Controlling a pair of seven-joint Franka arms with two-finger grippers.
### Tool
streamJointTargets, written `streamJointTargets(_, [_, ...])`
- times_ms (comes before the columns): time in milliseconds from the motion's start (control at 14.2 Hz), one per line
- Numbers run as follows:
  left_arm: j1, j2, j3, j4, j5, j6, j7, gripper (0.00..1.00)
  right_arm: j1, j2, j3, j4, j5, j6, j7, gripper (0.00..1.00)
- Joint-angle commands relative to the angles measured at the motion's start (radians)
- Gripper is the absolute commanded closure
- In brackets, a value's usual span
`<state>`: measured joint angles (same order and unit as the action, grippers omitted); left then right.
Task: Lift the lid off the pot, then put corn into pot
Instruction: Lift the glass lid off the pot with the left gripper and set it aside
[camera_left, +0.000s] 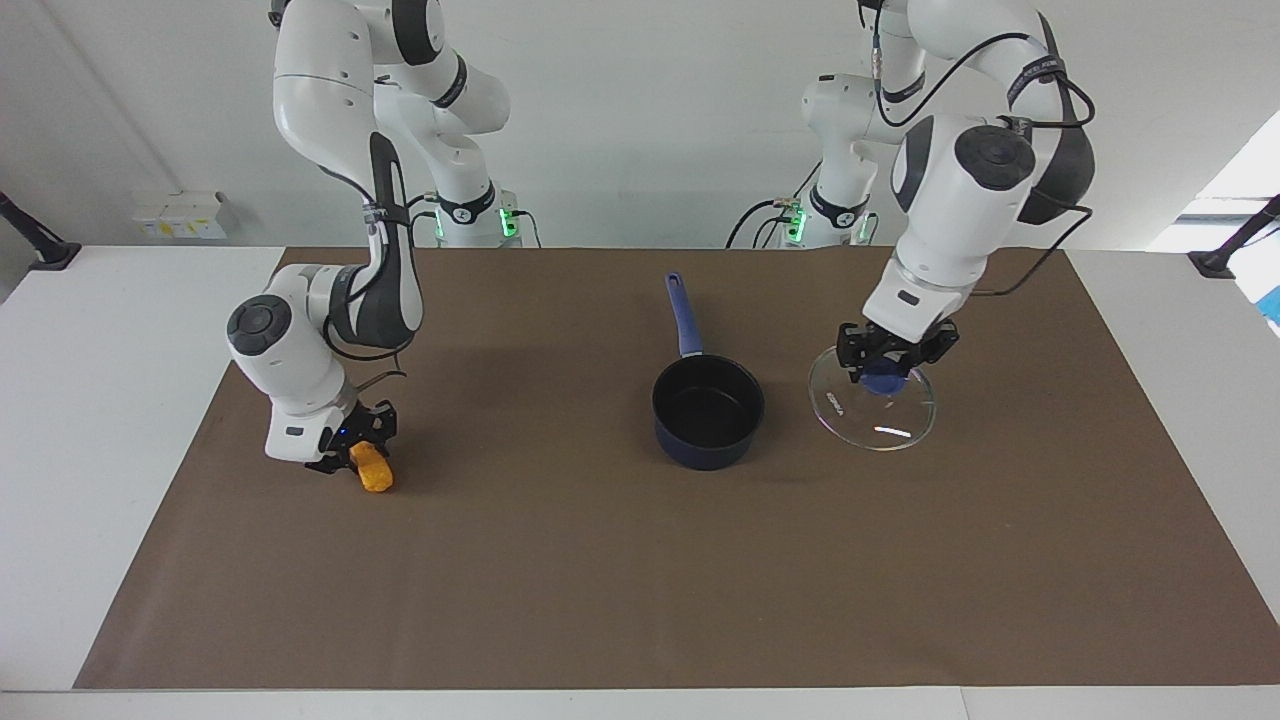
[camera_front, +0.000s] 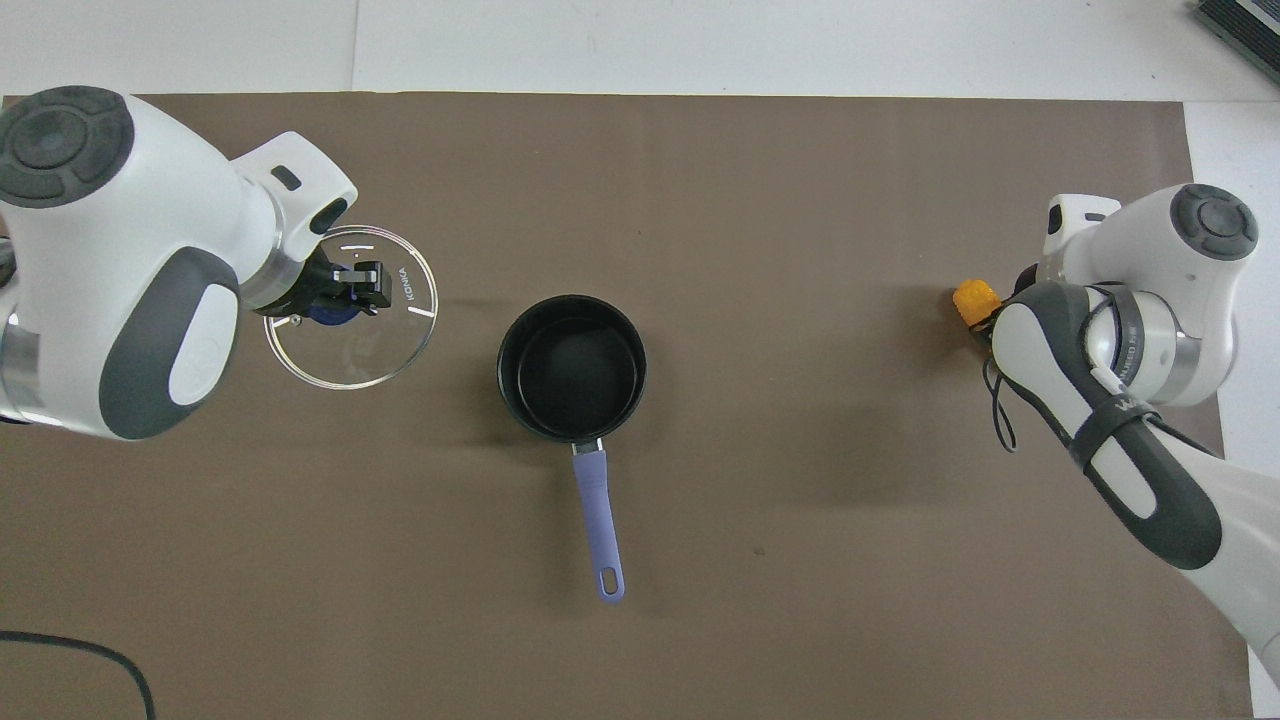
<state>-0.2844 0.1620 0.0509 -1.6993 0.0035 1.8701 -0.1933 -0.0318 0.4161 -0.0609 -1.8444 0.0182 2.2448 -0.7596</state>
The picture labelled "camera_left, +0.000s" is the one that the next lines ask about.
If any orange corn cob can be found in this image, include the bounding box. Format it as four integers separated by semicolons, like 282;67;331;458
350;443;395;494

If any glass lid with blue knob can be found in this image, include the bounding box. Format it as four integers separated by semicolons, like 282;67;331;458
808;343;938;453

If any dark blue saucepan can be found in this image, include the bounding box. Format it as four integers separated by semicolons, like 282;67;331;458
652;272;766;471

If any brown table mat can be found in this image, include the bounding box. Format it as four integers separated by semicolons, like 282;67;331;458
73;247;1280;691

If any black clamp stand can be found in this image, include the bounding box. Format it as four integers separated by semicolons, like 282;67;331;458
0;190;82;272
1188;195;1280;280

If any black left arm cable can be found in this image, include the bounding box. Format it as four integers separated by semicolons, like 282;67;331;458
860;0;1097;299

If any black left base cable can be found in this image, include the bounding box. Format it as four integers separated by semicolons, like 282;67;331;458
725;158;823;249

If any black base cable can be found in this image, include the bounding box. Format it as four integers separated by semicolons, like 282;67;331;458
405;193;441;248
725;158;823;249

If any black right base cable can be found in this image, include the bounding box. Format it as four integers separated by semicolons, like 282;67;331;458
405;193;441;248

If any white wall socket box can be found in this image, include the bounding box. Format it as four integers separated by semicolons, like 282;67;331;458
132;191;238;242

